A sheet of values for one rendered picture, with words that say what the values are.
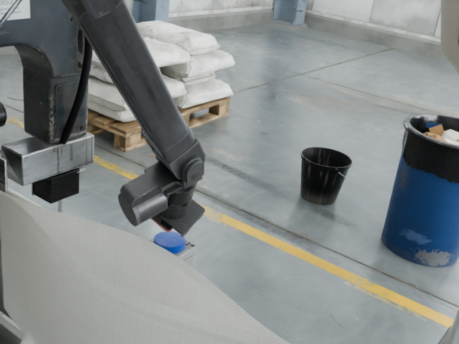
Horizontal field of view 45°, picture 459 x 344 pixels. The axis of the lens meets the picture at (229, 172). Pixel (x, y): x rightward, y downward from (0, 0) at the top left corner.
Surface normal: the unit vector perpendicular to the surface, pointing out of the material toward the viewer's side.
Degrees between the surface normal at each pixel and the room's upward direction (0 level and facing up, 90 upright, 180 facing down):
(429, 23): 90
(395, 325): 0
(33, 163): 90
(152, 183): 28
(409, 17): 90
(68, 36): 90
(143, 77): 104
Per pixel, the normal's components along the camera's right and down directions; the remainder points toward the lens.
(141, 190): -0.01, -0.63
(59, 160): 0.81, 0.33
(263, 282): 0.12, -0.91
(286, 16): -0.58, 0.27
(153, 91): 0.65, 0.58
